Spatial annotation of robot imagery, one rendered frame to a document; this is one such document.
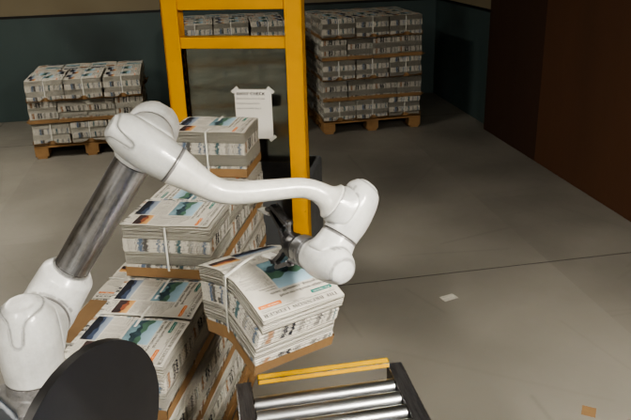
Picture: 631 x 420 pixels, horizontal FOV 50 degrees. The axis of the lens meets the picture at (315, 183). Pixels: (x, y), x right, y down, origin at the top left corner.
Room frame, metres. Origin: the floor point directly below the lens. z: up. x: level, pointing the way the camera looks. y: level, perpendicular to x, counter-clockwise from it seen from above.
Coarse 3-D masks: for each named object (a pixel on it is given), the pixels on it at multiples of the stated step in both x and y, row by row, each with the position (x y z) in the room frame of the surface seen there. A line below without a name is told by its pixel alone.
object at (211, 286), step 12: (252, 252) 2.05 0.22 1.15; (276, 252) 1.99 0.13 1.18; (204, 264) 1.98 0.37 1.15; (216, 264) 1.94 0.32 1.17; (228, 264) 1.92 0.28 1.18; (204, 276) 1.96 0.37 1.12; (216, 276) 1.89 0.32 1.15; (204, 288) 1.96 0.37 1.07; (216, 288) 1.88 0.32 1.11; (204, 300) 1.95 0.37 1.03; (216, 300) 1.89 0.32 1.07; (216, 312) 1.88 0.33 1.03
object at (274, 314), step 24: (240, 288) 1.76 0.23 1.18; (264, 288) 1.77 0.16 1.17; (288, 288) 1.78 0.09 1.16; (312, 288) 1.80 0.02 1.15; (336, 288) 1.82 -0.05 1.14; (240, 312) 1.75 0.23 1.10; (264, 312) 1.68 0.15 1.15; (288, 312) 1.69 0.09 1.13; (312, 312) 1.75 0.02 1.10; (336, 312) 1.82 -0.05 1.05; (240, 336) 1.75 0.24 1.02; (264, 336) 1.67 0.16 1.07; (288, 336) 1.74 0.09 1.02; (312, 336) 1.80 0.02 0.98; (264, 360) 1.70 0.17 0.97
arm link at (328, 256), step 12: (324, 228) 1.65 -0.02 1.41; (312, 240) 1.66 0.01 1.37; (324, 240) 1.62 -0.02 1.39; (336, 240) 1.61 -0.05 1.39; (348, 240) 1.62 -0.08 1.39; (300, 252) 1.66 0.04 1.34; (312, 252) 1.62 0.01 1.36; (324, 252) 1.59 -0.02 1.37; (336, 252) 1.58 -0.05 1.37; (348, 252) 1.60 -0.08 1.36; (300, 264) 1.65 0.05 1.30; (312, 264) 1.59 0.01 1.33; (324, 264) 1.56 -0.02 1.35; (336, 264) 1.55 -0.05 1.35; (348, 264) 1.57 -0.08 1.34; (324, 276) 1.56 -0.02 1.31; (336, 276) 1.55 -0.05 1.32; (348, 276) 1.56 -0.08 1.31
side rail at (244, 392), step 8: (240, 384) 1.82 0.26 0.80; (248, 384) 1.82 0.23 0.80; (240, 392) 1.78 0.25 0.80; (248, 392) 1.78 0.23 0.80; (240, 400) 1.74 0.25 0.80; (248, 400) 1.74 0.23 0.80; (240, 408) 1.70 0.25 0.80; (248, 408) 1.70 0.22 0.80; (240, 416) 1.66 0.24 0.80; (248, 416) 1.66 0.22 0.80
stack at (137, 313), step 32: (128, 288) 2.42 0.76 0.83; (160, 288) 2.42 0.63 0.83; (192, 288) 2.40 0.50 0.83; (96, 320) 2.18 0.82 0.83; (128, 320) 2.18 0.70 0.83; (160, 320) 2.17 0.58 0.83; (192, 320) 2.20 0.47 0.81; (64, 352) 1.99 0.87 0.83; (160, 352) 1.97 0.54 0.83; (192, 352) 2.17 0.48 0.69; (224, 352) 2.53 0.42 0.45; (160, 384) 1.90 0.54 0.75; (192, 384) 2.13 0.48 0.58; (224, 384) 2.48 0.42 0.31; (192, 416) 2.11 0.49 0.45
